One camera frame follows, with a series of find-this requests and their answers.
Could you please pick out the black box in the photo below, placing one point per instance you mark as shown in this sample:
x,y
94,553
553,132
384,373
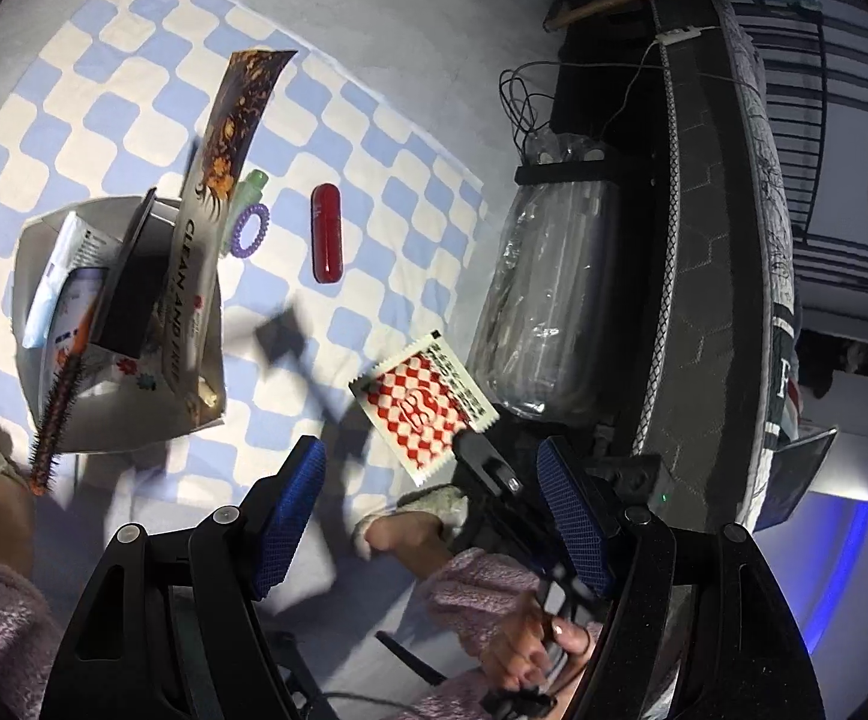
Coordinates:
x,y
130,292

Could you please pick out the red case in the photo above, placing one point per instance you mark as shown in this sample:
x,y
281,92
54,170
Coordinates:
x,y
327,232

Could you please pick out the white printed cloth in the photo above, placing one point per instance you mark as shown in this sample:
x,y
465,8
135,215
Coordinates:
x,y
775,187

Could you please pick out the dark red hairbrush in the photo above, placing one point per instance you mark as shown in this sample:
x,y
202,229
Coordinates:
x,y
59,420

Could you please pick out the dark flat panel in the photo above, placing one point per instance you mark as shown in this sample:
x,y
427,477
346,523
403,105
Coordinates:
x,y
798,480

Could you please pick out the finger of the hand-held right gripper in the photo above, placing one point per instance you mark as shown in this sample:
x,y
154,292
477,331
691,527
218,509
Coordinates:
x,y
483,459

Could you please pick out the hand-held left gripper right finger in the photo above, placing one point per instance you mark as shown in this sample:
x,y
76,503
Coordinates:
x,y
573,517

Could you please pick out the white power strip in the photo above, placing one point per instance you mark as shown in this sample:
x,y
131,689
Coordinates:
x,y
678,34

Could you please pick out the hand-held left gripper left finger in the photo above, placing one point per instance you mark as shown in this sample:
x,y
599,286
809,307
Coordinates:
x,y
288,525

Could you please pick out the person's right leg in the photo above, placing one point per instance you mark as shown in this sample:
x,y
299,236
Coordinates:
x,y
404,532

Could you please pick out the blue white checkered mat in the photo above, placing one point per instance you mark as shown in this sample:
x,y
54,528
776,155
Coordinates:
x,y
66,75

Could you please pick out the small green bottle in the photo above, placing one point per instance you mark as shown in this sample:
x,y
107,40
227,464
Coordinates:
x,y
254,187

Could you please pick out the long printed packet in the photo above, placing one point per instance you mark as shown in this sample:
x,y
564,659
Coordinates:
x,y
201,255

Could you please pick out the white printed carton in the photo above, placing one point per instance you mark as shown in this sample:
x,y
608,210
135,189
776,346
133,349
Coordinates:
x,y
66,300

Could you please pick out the person's right forearm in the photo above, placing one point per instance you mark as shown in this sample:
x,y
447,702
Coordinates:
x,y
471,585

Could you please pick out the person's right hand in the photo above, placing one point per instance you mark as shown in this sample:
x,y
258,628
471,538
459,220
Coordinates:
x,y
524,649

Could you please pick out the red checkered sachet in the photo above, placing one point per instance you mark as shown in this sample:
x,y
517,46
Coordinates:
x,y
411,405

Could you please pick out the white cardboard box container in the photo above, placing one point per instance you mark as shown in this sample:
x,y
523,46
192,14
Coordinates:
x,y
141,409

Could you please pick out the clear plastic package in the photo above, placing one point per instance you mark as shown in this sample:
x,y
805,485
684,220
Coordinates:
x,y
546,277

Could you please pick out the black furniture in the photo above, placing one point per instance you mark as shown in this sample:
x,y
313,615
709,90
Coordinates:
x,y
711,240

